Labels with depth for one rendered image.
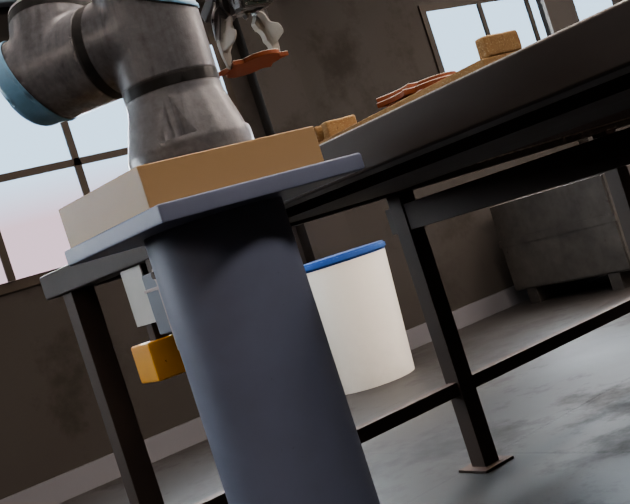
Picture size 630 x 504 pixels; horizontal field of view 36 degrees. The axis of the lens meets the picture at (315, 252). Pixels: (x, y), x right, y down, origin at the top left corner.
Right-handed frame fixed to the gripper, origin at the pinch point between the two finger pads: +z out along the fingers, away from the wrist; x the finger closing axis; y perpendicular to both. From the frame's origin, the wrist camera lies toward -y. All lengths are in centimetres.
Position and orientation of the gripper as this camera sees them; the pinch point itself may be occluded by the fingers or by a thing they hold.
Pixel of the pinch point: (252, 61)
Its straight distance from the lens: 182.8
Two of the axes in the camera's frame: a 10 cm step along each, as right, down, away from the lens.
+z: 2.7, 9.6, 0.6
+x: 8.1, -2.6, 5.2
